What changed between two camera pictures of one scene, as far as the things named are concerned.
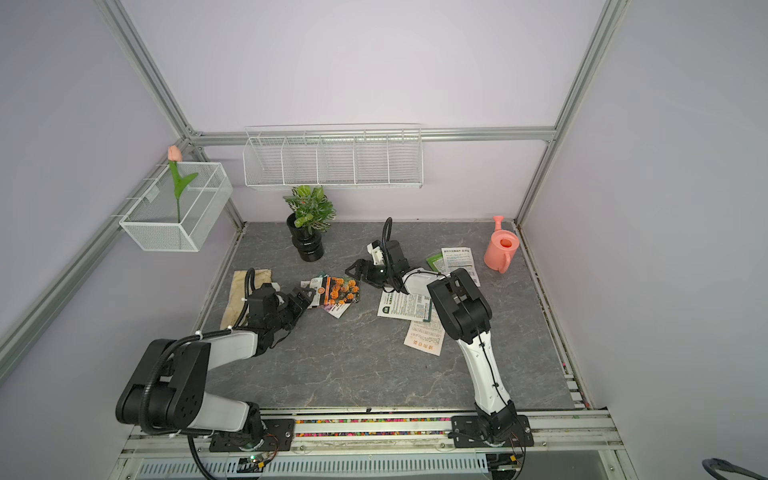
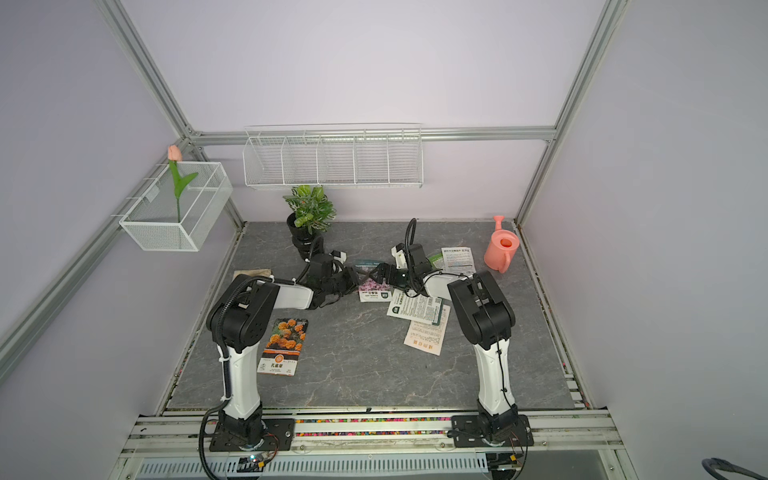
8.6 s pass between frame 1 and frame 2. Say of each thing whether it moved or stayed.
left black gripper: moved
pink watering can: stayed
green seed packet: stayed
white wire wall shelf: stayed
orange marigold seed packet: moved
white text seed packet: stayed
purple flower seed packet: moved
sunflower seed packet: stayed
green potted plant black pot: stayed
